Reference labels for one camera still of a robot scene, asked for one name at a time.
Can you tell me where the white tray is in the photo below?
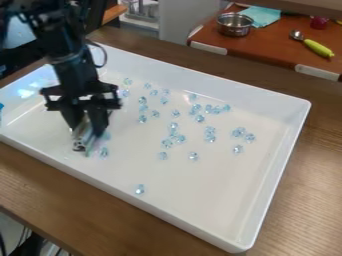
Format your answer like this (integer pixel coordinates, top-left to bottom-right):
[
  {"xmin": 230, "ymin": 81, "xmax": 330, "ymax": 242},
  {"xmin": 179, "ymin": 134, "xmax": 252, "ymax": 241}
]
[{"xmin": 0, "ymin": 42, "xmax": 313, "ymax": 254}]

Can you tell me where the silver sweeping tool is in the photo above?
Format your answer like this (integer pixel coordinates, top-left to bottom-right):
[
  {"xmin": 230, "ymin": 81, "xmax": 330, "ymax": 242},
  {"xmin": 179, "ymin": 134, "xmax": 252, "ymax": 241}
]
[{"xmin": 70, "ymin": 123, "xmax": 107, "ymax": 158}]

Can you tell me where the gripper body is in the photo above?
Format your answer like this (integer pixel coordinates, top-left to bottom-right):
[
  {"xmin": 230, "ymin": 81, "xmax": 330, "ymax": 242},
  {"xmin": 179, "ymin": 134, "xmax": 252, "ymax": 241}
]
[{"xmin": 38, "ymin": 57, "xmax": 125, "ymax": 112}]

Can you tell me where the teal cloth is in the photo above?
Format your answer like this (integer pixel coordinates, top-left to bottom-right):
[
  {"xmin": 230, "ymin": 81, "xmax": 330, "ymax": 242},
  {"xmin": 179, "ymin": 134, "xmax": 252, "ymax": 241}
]
[{"xmin": 236, "ymin": 5, "xmax": 284, "ymax": 29}]

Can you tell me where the red toy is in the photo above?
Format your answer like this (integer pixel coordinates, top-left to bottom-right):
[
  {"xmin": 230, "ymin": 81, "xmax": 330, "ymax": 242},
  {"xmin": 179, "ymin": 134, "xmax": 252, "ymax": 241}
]
[{"xmin": 308, "ymin": 15, "xmax": 332, "ymax": 30}]

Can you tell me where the silver pot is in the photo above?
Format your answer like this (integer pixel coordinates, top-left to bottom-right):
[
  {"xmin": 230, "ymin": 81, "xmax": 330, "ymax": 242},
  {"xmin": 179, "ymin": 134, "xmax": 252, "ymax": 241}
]
[{"xmin": 215, "ymin": 12, "xmax": 256, "ymax": 38}]

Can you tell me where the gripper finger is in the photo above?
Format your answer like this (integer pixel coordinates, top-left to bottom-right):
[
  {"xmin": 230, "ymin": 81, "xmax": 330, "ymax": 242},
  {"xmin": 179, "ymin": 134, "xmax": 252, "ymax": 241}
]
[
  {"xmin": 85, "ymin": 105, "xmax": 113, "ymax": 138},
  {"xmin": 58, "ymin": 107, "xmax": 86, "ymax": 132}
]

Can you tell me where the pile of blue bits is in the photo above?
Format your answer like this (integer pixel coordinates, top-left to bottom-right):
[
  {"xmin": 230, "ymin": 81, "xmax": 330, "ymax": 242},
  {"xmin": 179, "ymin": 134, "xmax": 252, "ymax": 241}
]
[{"xmin": 97, "ymin": 77, "xmax": 258, "ymax": 196}]

